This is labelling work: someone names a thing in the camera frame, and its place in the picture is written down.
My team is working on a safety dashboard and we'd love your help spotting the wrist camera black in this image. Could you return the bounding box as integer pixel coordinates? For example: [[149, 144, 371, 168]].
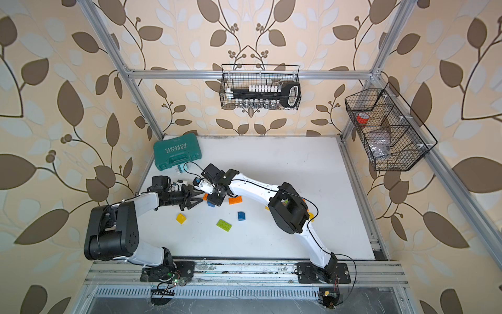
[[201, 164, 222, 183], [150, 175, 171, 193]]

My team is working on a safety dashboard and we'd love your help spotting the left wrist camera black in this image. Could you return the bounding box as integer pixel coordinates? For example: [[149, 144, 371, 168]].
[[150, 175, 171, 193]]

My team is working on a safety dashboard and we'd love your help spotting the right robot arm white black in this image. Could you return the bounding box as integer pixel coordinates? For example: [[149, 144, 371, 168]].
[[201, 164, 338, 273]]

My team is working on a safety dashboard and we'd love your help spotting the side wall wire basket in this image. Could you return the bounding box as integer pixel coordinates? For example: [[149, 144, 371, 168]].
[[345, 82, 438, 171]]

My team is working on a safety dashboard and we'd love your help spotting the black white tool in basket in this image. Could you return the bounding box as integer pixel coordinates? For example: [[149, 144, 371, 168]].
[[225, 81, 301, 109]]

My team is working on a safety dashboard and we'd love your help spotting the lime green lego plate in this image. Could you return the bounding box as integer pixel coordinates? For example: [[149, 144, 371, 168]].
[[216, 219, 232, 232]]

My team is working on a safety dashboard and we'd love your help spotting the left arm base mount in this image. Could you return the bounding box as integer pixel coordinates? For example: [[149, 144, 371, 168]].
[[140, 261, 196, 285]]

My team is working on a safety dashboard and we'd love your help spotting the green plastic tool case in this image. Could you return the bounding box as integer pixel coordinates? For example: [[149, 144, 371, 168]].
[[154, 133, 202, 171]]

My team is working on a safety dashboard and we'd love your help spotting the red object in basket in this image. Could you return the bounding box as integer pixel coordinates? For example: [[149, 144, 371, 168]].
[[356, 112, 370, 125]]

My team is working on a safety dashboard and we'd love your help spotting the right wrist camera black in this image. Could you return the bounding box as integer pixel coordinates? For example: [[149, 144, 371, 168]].
[[201, 164, 222, 183]]

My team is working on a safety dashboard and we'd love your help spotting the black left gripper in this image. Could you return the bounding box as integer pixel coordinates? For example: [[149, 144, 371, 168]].
[[163, 184, 204, 211]]

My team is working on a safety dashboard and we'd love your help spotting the orange lego brick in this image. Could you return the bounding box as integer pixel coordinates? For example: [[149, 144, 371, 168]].
[[228, 196, 243, 205]]

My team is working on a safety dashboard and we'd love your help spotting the back wall wire basket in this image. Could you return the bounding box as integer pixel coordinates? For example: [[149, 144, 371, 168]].
[[219, 63, 302, 110]]

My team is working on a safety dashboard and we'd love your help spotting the clear plastic bag in basket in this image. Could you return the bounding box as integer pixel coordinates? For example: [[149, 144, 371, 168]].
[[367, 130, 391, 158]]

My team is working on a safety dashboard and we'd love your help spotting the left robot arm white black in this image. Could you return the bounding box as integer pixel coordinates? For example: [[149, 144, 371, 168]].
[[84, 184, 204, 267]]

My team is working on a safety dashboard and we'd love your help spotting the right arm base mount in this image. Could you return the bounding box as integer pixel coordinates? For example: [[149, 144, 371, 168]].
[[294, 262, 352, 285]]

